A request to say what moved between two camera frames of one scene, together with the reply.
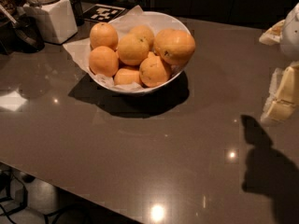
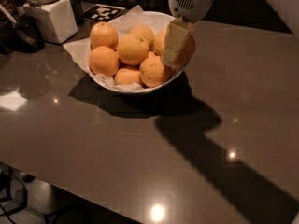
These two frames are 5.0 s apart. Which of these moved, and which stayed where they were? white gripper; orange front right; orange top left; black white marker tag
Moved: white gripper
Stayed: orange top left; black white marker tag; orange front right
